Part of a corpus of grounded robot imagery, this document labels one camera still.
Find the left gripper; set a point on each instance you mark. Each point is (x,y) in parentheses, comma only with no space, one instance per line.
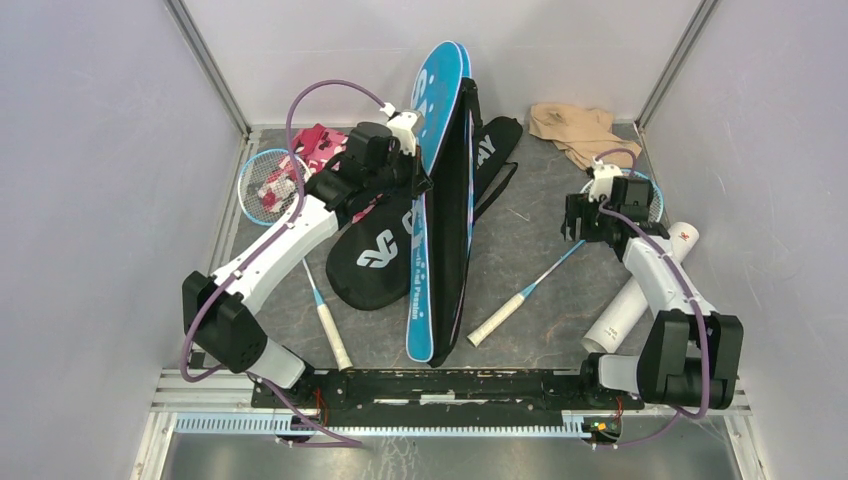
(418,183)

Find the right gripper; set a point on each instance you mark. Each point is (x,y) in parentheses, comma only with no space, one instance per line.
(579,206)

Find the blue Sport racket cover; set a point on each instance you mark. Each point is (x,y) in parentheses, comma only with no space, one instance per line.
(443,202)

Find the black Crossway racket cover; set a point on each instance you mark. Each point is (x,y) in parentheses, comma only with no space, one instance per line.
(369,266)

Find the white shuttlecock tube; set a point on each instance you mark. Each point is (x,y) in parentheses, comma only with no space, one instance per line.
(618,319)

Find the blue frame badminton racket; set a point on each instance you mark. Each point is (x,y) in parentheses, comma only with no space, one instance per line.
(341,356)

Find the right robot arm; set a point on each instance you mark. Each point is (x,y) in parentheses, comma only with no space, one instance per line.
(691,356)

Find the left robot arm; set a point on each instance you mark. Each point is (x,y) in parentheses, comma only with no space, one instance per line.
(220,309)

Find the beige cloth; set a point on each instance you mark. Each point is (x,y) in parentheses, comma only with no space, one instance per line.
(581,134)

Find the pink camouflage cloth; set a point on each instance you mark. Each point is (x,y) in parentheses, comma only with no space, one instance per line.
(311,152)

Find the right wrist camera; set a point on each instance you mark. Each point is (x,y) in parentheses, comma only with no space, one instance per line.
(603,176)

